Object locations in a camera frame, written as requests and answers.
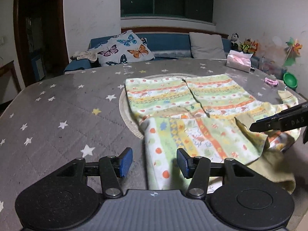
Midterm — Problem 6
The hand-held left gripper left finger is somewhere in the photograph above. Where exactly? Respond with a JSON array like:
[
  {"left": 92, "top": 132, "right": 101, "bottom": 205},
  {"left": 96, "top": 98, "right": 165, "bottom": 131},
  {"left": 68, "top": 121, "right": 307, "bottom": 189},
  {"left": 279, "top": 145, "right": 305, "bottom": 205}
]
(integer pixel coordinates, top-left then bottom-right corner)
[{"left": 52, "top": 147, "right": 133, "bottom": 199}]

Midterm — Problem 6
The panda plush toy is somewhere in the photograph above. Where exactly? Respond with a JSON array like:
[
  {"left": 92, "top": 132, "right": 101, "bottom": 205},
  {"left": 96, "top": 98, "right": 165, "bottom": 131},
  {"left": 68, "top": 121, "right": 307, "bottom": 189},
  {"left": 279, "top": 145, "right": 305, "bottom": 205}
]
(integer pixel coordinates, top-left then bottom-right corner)
[{"left": 231, "top": 33, "right": 240, "bottom": 50}]

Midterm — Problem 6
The blue sofa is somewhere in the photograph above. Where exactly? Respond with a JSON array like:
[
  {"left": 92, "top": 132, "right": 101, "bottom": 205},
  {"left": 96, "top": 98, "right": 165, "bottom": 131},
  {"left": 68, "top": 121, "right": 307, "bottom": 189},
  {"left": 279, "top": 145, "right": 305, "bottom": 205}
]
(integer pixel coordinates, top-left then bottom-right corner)
[{"left": 64, "top": 32, "right": 241, "bottom": 75}]

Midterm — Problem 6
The dark wooden door frame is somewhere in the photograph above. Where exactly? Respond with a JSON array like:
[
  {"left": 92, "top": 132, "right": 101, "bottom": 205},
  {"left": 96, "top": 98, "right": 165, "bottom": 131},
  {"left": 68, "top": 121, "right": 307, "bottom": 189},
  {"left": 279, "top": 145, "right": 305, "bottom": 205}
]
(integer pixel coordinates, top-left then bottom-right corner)
[{"left": 13, "top": 0, "right": 70, "bottom": 87}]

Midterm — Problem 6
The pink tissue box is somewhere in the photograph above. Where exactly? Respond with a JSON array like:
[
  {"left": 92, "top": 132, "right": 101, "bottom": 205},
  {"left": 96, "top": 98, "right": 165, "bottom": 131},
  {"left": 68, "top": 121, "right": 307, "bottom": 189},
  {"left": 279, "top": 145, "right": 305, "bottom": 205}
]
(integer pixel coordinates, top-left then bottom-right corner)
[{"left": 226, "top": 50, "right": 253, "bottom": 73}]

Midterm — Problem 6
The clear plastic bag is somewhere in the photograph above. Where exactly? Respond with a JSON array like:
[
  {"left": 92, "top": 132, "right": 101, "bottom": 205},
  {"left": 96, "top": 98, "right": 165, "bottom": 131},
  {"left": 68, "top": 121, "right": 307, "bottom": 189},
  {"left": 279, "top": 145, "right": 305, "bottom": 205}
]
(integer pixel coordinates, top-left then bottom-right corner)
[{"left": 259, "top": 56, "right": 290, "bottom": 80}]

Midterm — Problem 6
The blue storage box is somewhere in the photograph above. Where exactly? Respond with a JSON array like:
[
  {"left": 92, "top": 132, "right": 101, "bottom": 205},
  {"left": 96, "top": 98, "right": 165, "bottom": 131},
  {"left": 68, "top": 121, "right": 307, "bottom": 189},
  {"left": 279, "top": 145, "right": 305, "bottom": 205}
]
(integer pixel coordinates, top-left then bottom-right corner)
[{"left": 30, "top": 50, "right": 46, "bottom": 81}]

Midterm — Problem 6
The yellow plush toy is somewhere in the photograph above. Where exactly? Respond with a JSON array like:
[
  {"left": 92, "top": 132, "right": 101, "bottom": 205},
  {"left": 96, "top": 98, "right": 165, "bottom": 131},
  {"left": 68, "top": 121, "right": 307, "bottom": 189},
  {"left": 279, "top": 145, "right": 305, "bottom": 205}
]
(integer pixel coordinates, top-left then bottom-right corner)
[{"left": 240, "top": 38, "right": 252, "bottom": 54}]

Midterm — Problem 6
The butterfly print pillow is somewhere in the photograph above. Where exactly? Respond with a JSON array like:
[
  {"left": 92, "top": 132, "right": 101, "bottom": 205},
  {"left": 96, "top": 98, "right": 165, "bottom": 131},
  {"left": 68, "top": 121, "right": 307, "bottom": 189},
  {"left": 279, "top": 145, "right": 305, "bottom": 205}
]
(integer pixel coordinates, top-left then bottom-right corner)
[{"left": 88, "top": 30, "right": 155, "bottom": 67}]

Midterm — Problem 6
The green plastic bowl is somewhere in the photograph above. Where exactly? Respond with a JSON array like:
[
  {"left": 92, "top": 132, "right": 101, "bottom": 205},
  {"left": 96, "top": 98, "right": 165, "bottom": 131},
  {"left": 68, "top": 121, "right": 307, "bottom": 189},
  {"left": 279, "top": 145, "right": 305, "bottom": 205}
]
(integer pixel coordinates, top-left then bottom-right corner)
[{"left": 283, "top": 72, "right": 298, "bottom": 92}]

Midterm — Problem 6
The colourful pinwheel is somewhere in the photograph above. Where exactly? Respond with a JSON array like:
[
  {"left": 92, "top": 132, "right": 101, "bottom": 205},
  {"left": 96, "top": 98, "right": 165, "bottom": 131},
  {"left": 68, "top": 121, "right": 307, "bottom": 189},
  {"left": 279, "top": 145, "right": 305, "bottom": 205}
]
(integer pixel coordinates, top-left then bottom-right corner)
[{"left": 284, "top": 37, "right": 303, "bottom": 67}]

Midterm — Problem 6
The grey star tablecloth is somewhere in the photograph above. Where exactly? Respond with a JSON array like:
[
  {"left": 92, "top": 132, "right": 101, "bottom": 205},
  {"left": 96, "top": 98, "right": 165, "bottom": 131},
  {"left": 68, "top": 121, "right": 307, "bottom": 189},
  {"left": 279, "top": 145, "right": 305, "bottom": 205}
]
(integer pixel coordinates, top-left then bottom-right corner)
[{"left": 0, "top": 59, "right": 308, "bottom": 231}]

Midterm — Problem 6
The crumpled beige cloth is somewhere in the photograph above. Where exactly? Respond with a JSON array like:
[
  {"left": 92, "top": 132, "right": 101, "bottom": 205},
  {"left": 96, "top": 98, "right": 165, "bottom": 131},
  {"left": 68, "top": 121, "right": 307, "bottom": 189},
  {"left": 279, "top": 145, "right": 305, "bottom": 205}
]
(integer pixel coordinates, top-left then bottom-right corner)
[{"left": 70, "top": 50, "right": 99, "bottom": 62}]

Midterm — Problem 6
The grey pillow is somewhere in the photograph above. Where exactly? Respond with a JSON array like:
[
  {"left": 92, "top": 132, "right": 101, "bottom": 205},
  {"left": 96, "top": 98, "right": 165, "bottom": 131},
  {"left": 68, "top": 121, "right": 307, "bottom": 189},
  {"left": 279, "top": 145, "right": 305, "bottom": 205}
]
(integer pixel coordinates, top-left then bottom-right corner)
[{"left": 189, "top": 32, "right": 228, "bottom": 59}]

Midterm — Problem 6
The pastel patterned children's jacket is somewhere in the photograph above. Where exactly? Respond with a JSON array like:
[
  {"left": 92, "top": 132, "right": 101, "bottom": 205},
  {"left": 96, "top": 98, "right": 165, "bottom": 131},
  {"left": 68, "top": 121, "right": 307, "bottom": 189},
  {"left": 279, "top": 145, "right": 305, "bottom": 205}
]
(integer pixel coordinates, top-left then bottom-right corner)
[{"left": 125, "top": 73, "right": 303, "bottom": 195}]

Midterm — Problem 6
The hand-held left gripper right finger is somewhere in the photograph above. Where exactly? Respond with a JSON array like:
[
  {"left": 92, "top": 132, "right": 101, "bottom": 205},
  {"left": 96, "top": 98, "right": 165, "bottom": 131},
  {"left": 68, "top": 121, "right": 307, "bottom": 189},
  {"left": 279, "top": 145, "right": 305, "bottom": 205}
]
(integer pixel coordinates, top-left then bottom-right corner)
[{"left": 176, "top": 148, "right": 257, "bottom": 199}]

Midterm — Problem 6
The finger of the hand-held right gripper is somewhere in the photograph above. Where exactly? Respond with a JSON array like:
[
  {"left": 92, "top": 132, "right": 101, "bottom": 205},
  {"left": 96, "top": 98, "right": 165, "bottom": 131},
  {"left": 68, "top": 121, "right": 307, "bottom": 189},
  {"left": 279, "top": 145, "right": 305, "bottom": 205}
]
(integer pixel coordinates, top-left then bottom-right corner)
[{"left": 249, "top": 102, "right": 308, "bottom": 133}]

